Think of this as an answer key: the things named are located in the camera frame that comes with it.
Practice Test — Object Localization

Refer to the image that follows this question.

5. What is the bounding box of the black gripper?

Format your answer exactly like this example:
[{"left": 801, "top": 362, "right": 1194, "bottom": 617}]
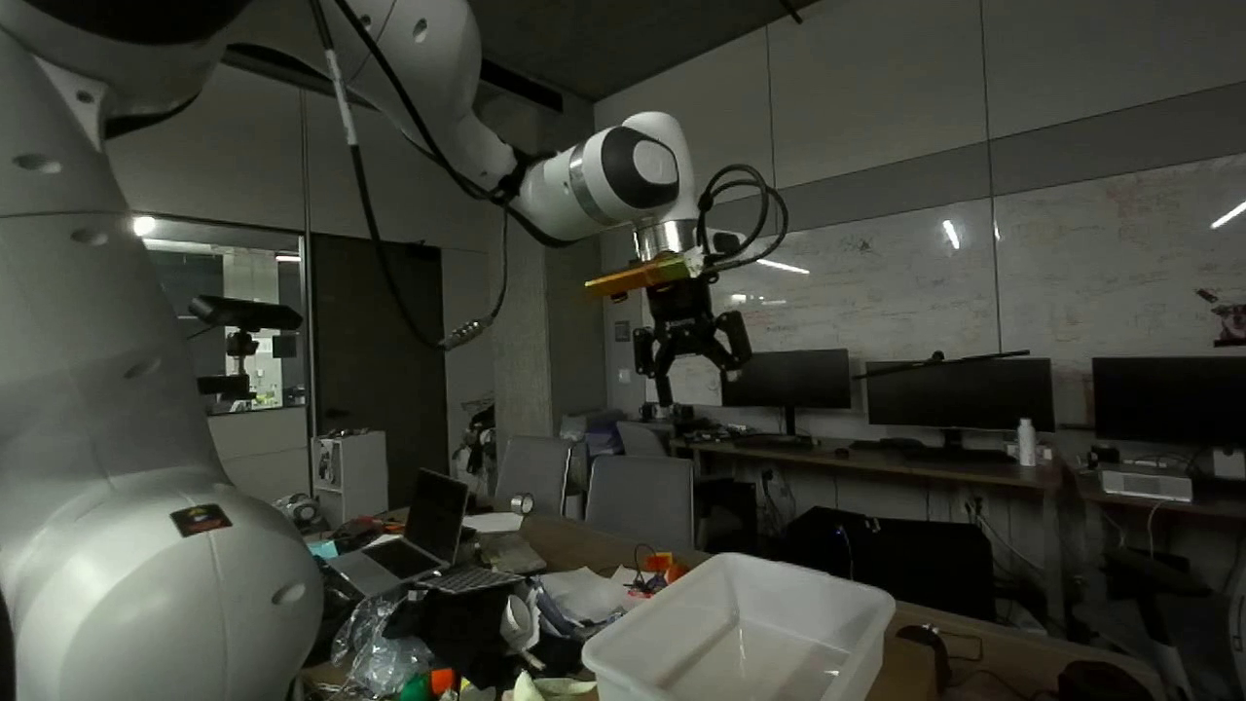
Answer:
[{"left": 630, "top": 277, "right": 760, "bottom": 411}]

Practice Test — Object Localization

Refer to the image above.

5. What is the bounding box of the white plastic box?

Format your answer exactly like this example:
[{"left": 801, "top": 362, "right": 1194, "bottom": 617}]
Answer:
[{"left": 575, "top": 547, "right": 904, "bottom": 701}]

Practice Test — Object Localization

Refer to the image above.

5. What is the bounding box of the black box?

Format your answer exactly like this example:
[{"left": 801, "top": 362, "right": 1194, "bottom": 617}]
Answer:
[{"left": 409, "top": 575, "right": 525, "bottom": 689}]

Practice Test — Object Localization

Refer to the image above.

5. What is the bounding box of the black computer monitor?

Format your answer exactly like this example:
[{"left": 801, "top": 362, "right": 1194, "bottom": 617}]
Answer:
[
  {"left": 1092, "top": 353, "right": 1246, "bottom": 454},
  {"left": 718, "top": 346, "right": 856, "bottom": 440},
  {"left": 863, "top": 353, "right": 1061, "bottom": 454}
]

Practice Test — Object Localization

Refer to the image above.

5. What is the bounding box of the grey office chair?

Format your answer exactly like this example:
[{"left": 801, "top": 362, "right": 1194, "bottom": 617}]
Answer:
[{"left": 579, "top": 450, "right": 701, "bottom": 556}]

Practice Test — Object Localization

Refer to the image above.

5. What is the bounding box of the orange small container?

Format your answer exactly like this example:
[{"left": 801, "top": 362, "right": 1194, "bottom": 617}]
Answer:
[{"left": 639, "top": 547, "right": 690, "bottom": 582}]

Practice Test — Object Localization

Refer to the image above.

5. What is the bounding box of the long wooden desk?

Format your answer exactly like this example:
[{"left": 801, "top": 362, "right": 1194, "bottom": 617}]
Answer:
[{"left": 665, "top": 436, "right": 1246, "bottom": 530}]

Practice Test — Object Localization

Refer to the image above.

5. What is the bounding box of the open grey laptop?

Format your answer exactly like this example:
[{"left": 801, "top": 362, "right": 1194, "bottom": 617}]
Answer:
[{"left": 360, "top": 465, "right": 474, "bottom": 582}]

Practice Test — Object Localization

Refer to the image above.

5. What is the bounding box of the white plastic bottle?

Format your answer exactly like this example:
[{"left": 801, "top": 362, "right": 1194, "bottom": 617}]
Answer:
[{"left": 1014, "top": 411, "right": 1043, "bottom": 469}]

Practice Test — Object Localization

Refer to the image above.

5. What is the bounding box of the large whiteboard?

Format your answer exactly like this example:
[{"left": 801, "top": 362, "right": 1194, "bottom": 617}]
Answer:
[{"left": 639, "top": 153, "right": 1246, "bottom": 425}]

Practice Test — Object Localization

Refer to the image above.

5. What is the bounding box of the white cabinet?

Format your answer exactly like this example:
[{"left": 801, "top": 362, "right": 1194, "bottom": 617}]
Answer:
[{"left": 312, "top": 425, "right": 392, "bottom": 524}]

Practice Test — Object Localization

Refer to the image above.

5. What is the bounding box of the clear plastic bag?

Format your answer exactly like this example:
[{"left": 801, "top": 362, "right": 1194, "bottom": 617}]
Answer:
[{"left": 340, "top": 594, "right": 438, "bottom": 701}]

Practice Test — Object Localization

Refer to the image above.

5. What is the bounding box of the small white device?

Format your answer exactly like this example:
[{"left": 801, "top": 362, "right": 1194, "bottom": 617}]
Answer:
[{"left": 1098, "top": 463, "right": 1201, "bottom": 510}]

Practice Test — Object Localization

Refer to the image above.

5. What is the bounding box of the wrist camera on yellow mount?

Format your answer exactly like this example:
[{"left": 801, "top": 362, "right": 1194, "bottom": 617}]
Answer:
[{"left": 579, "top": 243, "right": 714, "bottom": 308}]

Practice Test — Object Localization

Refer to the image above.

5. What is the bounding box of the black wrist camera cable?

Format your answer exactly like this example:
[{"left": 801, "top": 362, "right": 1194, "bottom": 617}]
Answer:
[{"left": 696, "top": 159, "right": 796, "bottom": 281}]

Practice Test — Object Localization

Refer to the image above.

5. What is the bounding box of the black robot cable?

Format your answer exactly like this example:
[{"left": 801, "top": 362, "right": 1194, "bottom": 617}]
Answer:
[{"left": 308, "top": 0, "right": 525, "bottom": 359}]

